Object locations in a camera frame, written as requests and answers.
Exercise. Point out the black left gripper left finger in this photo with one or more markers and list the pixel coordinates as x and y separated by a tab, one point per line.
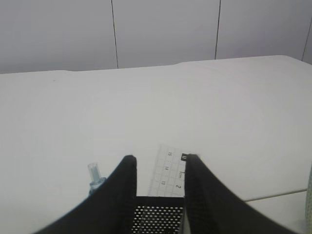
108	210

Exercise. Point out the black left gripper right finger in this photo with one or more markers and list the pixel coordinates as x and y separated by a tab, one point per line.
212	208

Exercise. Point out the blue grip white pen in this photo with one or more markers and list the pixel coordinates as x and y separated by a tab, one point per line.
96	179

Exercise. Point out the clear plastic ruler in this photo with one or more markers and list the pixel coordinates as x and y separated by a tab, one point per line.
169	172

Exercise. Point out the black mesh pen holder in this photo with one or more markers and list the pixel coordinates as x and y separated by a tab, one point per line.
158	215

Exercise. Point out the pale green woven basket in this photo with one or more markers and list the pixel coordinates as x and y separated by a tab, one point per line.
308	205

